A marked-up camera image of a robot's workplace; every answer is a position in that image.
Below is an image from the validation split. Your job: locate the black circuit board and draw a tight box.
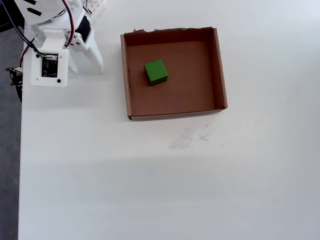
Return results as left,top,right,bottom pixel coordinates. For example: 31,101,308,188
4,66,24,103

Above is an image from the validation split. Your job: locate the red black servo wire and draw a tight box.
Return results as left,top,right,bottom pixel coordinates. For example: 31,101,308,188
61,0,77,48

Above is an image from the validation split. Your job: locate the red black white wire bundle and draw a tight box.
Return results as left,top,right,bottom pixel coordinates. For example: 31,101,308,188
20,38,36,70

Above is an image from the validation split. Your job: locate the brown cardboard box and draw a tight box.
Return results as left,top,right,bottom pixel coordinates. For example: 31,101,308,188
120,26,229,121

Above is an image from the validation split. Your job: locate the black camera cable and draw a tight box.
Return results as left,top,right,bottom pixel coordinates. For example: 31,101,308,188
1,0,42,57

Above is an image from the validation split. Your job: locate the green cube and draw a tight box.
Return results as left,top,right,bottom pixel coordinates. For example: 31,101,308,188
143,59,168,87

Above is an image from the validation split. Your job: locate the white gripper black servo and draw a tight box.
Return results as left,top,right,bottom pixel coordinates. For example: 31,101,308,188
68,15,104,75

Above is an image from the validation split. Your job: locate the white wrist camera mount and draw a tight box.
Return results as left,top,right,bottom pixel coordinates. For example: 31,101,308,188
30,28,70,88

